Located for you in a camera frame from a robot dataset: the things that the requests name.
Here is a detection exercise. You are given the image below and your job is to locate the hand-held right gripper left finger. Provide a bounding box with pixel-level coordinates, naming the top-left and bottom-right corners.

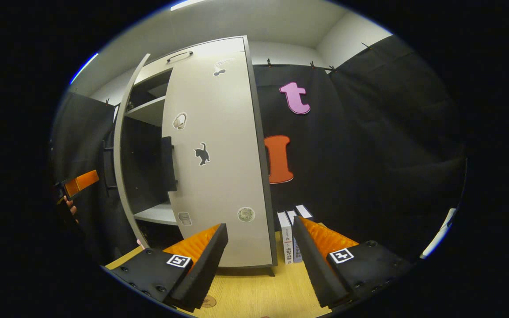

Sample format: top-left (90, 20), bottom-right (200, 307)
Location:
top-left (109, 223), bottom-right (228, 313)

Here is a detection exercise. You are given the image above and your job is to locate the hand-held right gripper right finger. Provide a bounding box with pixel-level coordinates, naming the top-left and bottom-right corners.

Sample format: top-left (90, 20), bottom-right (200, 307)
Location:
top-left (292, 216), bottom-right (414, 310)

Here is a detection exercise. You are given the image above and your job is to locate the white cabinet door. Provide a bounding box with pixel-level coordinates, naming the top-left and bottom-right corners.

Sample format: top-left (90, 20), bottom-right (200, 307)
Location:
top-left (162, 49), bottom-right (277, 268)
top-left (113, 53), bottom-right (151, 250)

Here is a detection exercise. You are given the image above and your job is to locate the pale blue box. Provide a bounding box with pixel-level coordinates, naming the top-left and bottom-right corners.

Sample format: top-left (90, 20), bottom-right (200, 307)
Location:
top-left (286, 210), bottom-right (303, 264)

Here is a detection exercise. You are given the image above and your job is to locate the white box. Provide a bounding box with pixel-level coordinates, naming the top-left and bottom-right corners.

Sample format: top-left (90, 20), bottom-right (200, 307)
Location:
top-left (277, 212), bottom-right (294, 265)

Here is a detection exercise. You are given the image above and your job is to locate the black backdrop cloth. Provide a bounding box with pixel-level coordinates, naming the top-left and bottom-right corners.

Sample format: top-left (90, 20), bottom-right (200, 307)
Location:
top-left (51, 92), bottom-right (125, 265)
top-left (252, 35), bottom-right (467, 262)

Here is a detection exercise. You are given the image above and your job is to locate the white cabinet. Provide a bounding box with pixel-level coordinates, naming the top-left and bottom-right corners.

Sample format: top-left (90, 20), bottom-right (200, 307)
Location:
top-left (113, 35), bottom-right (278, 277)

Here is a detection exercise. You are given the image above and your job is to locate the white cabinet shelf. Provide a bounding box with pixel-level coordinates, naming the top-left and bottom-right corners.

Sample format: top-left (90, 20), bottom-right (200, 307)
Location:
top-left (125, 96), bottom-right (167, 128)
top-left (134, 202), bottom-right (179, 226)

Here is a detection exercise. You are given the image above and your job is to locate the white flat panel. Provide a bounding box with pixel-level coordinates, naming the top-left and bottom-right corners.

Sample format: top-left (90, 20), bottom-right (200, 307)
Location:
top-left (420, 208), bottom-right (456, 259)

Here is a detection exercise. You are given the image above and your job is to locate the white cabinet drawer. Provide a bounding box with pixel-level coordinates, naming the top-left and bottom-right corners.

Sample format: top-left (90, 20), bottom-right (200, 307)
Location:
top-left (133, 36), bottom-right (248, 85)

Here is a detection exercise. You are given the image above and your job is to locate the black door handle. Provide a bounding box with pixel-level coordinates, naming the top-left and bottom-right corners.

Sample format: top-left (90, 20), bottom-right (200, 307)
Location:
top-left (161, 136), bottom-right (178, 192)
top-left (102, 140), bottom-right (118, 197)

